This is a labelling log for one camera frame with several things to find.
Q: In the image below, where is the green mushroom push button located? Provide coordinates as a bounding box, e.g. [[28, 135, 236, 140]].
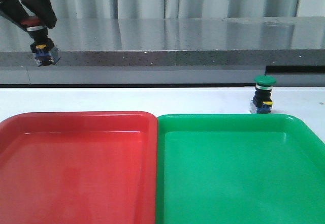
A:
[[250, 75, 276, 114]]

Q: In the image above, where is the red mushroom push button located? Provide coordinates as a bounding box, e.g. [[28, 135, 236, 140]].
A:
[[21, 16, 60, 67]]

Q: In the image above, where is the red plastic tray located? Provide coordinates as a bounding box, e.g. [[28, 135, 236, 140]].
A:
[[1, 111, 157, 223]]

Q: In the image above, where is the green plastic tray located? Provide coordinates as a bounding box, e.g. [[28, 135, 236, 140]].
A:
[[156, 114, 324, 223]]

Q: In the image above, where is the grey stone counter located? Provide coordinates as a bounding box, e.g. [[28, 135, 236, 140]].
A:
[[1, 17, 324, 87]]

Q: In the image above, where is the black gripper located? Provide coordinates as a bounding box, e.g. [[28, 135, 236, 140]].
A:
[[1, 0, 57, 32]]

